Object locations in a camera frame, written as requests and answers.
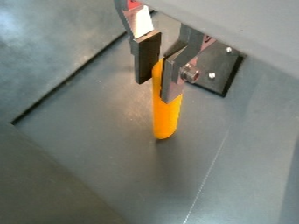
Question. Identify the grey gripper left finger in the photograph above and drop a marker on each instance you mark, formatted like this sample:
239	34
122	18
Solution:
144	38

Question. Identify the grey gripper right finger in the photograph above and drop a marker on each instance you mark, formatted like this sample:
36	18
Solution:
178	56

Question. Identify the black curved holder bracket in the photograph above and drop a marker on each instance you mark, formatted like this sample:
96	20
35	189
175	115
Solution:
215	66

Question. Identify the yellow oval peg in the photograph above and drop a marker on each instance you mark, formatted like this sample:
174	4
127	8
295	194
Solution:
166	112

